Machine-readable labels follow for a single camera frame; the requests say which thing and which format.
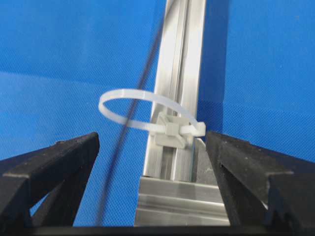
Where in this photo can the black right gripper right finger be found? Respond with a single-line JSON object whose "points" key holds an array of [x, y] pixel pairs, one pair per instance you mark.
{"points": [[261, 186]]}

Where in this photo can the white zip tie loop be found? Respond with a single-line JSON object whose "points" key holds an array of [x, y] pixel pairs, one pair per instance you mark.
{"points": [[145, 122]]}

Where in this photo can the blue table mat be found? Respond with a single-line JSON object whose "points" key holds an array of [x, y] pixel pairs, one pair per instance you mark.
{"points": [[57, 57]]}

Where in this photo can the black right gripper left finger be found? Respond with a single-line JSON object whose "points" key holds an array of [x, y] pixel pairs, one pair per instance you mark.
{"points": [[45, 187]]}

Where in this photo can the aluminium extrusion frame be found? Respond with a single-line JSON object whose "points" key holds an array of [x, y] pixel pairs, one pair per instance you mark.
{"points": [[178, 186]]}

